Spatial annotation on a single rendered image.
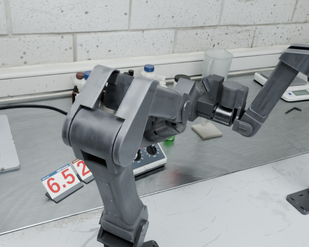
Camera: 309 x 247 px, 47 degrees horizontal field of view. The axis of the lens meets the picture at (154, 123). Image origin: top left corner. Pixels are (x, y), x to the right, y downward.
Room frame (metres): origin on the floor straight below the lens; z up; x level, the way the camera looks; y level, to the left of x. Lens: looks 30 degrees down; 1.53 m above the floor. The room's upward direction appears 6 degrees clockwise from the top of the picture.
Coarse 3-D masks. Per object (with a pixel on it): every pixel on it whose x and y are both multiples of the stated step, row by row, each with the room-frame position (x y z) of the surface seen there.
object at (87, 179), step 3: (75, 168) 0.74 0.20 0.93; (78, 174) 0.75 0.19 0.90; (87, 174) 0.75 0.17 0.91; (90, 174) 0.75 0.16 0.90; (78, 177) 0.74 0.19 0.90; (81, 177) 0.73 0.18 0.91; (84, 177) 0.74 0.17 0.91; (87, 177) 0.74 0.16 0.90; (90, 177) 0.74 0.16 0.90; (93, 177) 0.74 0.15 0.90; (84, 180) 0.73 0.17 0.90; (87, 180) 0.73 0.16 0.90; (90, 180) 0.73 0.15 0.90
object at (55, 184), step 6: (66, 168) 0.73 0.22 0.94; (54, 174) 0.70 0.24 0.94; (60, 174) 0.71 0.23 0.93; (66, 174) 0.72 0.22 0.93; (72, 174) 0.72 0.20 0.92; (48, 180) 0.68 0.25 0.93; (54, 180) 0.69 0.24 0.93; (60, 180) 0.69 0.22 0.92; (66, 180) 0.70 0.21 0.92; (72, 180) 0.71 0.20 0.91; (48, 186) 0.67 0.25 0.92; (54, 186) 0.67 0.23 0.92; (60, 186) 0.68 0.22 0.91; (66, 186) 0.69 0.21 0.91; (54, 192) 0.66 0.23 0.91
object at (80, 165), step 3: (78, 162) 0.76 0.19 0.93; (81, 162) 0.77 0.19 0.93; (75, 165) 0.75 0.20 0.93; (78, 165) 0.76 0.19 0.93; (81, 165) 0.76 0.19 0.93; (84, 165) 0.76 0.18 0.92; (78, 168) 0.75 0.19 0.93; (81, 168) 0.75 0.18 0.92; (84, 168) 0.76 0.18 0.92; (87, 168) 0.76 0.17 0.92; (78, 171) 0.74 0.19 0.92; (81, 171) 0.75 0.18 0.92; (84, 171) 0.75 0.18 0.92; (87, 171) 0.75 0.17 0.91; (90, 171) 0.76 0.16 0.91; (81, 174) 0.74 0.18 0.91; (84, 174) 0.74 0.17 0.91
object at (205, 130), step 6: (204, 120) 1.08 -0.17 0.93; (192, 126) 1.07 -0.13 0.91; (198, 126) 1.07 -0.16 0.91; (204, 126) 1.08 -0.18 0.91; (210, 126) 1.08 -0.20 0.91; (198, 132) 1.03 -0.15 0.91; (204, 132) 1.04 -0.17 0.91; (210, 132) 1.04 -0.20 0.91; (216, 132) 1.05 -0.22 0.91; (204, 138) 1.01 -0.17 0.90
